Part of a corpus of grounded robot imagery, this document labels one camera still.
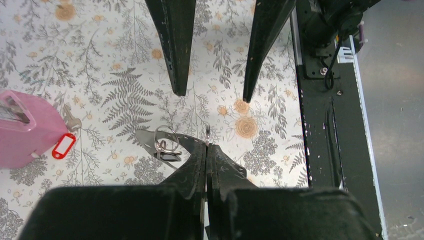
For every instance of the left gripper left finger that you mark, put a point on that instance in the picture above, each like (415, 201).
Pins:
(171, 210)

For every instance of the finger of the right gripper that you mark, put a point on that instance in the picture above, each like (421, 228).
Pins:
(174, 22)
(269, 18)

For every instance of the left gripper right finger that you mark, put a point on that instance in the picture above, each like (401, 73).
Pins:
(239, 210)

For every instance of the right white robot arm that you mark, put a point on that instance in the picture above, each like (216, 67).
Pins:
(329, 18)

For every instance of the floral table mat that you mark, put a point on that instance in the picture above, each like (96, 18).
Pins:
(104, 59)

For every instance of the red key tag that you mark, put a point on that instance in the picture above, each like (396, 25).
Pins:
(63, 146)

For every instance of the pink metronome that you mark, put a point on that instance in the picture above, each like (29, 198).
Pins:
(29, 126)

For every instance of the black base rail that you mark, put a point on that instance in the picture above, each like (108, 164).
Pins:
(337, 149)

